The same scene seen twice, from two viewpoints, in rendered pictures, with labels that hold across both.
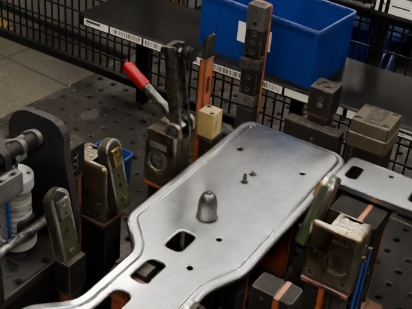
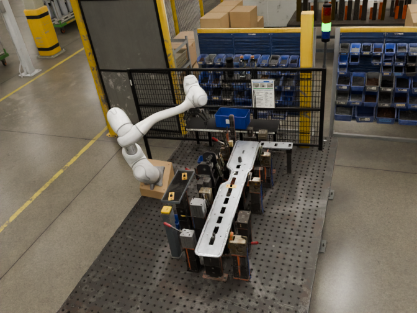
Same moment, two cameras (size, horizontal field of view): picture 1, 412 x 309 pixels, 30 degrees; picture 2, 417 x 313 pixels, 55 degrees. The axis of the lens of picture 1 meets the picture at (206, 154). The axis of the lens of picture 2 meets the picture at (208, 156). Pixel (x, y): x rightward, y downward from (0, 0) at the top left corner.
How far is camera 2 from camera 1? 2.17 m
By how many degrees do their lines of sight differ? 8
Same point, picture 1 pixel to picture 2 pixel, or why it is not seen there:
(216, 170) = (236, 152)
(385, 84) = (260, 122)
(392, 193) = (271, 145)
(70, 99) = (180, 148)
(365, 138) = (262, 136)
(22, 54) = not seen: hidden behind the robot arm
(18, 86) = not seen: hidden behind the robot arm
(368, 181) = (265, 145)
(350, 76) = (252, 123)
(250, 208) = (247, 157)
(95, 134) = (193, 155)
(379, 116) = (263, 131)
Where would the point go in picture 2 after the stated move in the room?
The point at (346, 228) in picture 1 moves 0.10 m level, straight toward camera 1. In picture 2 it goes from (266, 154) to (267, 161)
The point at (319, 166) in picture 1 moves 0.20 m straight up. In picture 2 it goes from (255, 145) to (254, 125)
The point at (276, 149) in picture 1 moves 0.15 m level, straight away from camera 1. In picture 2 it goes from (245, 144) to (242, 136)
